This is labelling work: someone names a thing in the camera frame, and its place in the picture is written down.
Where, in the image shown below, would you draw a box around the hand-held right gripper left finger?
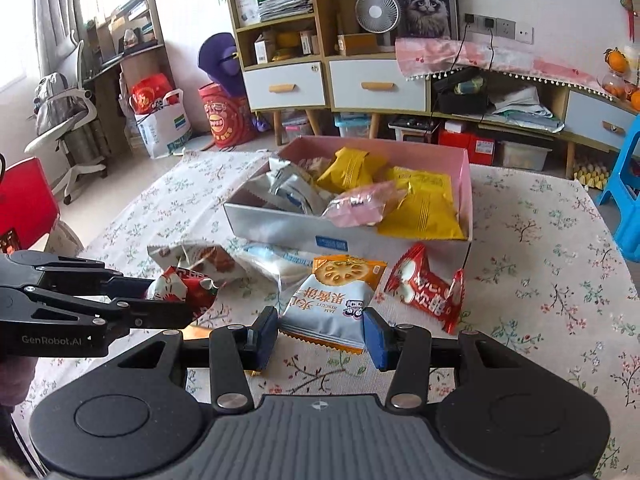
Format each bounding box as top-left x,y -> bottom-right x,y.
107,306 -> 279,414

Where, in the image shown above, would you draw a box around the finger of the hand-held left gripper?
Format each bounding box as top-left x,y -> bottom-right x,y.
92,297 -> 197,333
30,255 -> 157,302

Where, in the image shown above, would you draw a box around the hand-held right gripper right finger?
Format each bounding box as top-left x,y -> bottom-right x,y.
363,306 -> 534,411

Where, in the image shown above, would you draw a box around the red white snack packet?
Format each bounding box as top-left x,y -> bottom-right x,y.
146,265 -> 220,322

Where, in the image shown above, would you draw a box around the orange white biscuit packet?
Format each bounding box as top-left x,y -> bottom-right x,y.
276,255 -> 388,356

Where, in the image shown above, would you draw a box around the pink and white cardboard box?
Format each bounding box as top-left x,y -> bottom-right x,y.
222,136 -> 474,262

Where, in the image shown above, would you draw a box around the large yellow snack packet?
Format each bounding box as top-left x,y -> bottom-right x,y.
376,187 -> 467,241

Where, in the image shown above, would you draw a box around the pink snack packet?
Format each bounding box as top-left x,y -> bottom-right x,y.
321,181 -> 409,227

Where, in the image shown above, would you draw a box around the small silver snack packet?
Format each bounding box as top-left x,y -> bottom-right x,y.
270,175 -> 334,217

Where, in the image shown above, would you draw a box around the white packet with serrated edge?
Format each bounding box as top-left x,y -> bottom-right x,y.
266,156 -> 309,184

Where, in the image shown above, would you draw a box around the red candy packet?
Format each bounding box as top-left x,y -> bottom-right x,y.
384,241 -> 466,336

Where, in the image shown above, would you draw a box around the silver white flat packet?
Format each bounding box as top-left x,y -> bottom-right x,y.
234,241 -> 317,292

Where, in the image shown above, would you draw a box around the white brown snack packet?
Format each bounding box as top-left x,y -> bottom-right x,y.
147,241 -> 237,282

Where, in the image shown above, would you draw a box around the red chair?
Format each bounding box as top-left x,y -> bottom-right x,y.
0,156 -> 62,253

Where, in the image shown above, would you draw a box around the white office chair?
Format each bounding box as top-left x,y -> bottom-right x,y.
24,40 -> 111,206

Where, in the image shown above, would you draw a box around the floral tablecloth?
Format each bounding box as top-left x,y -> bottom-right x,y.
12,149 -> 640,480

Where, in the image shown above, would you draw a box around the white shopping bag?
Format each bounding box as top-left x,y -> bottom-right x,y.
134,89 -> 193,160

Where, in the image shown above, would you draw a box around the yellow pillow snack packet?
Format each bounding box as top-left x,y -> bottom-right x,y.
316,146 -> 389,194
387,166 -> 454,199

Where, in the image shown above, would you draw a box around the red packet in bag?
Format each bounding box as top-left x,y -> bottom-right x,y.
130,73 -> 173,114

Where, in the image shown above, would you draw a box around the red printed gift bag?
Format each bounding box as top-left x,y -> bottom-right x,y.
198,82 -> 258,149

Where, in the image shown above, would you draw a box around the red cartons under sideboard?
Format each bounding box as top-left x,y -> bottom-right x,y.
438,128 -> 497,159

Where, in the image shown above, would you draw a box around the clear bin with blue lid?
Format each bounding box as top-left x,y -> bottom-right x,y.
334,113 -> 382,139

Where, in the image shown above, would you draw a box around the wooden corner desk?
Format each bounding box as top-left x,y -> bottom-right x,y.
82,0 -> 176,158

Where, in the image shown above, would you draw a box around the clear plastic storage bin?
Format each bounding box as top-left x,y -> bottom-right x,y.
499,139 -> 552,172

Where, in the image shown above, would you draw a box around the purple plush toy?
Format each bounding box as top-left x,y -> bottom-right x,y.
197,32 -> 247,97

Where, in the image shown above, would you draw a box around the grey curtain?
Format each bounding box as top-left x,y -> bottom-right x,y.
29,0 -> 83,92

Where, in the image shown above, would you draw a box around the egg carton tray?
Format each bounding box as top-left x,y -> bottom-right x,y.
574,156 -> 612,190

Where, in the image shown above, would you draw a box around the pile of white papers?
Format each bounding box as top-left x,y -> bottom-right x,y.
487,86 -> 565,134

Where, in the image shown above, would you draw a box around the blue plastic stool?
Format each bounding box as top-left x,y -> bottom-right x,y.
594,129 -> 640,250

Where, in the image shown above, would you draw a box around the small wooden box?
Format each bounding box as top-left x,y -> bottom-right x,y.
336,33 -> 379,57

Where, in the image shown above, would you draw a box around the yellow item on shelf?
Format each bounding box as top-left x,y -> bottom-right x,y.
274,31 -> 301,58

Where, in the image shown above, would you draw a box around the low wooden sideboard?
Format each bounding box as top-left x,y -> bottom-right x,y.
431,67 -> 640,178

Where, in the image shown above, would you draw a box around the wooden shelf cabinet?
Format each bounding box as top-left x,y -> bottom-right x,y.
226,0 -> 432,148

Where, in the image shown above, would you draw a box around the pink fringed cloth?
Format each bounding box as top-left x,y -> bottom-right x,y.
395,36 -> 606,93

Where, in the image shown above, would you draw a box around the white desk fan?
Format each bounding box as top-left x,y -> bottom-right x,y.
354,0 -> 402,47

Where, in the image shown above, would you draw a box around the stack of papers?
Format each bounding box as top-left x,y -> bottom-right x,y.
252,0 -> 315,22

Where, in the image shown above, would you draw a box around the framed cat picture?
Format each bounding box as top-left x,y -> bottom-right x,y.
386,0 -> 460,46

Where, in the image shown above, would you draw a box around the pile of oranges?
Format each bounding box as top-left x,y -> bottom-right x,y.
601,46 -> 640,112

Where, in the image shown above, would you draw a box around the white drawer with wooden handle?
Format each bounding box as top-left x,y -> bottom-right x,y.
328,58 -> 432,113
241,61 -> 328,112

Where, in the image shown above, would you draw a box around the black power cable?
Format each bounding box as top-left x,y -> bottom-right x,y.
447,20 -> 497,78

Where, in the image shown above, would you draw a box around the grey wall socket strip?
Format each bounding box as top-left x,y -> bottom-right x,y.
464,13 -> 517,37

